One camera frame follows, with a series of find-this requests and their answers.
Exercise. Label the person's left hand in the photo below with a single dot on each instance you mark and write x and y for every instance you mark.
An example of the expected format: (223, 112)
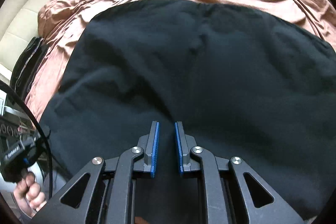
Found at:
(31, 192)

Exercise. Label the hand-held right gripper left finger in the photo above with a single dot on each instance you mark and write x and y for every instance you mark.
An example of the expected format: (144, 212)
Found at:
(155, 150)

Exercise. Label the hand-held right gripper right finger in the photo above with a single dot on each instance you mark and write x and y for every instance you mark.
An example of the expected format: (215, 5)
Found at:
(179, 150)

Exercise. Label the cream padded headboard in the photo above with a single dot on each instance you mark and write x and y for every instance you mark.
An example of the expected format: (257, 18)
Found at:
(26, 24)

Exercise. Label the black bag on bed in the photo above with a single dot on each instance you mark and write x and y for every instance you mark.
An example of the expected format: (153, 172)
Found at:
(26, 64)

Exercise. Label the black pants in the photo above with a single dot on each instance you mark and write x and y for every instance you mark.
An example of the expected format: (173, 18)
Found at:
(210, 69)

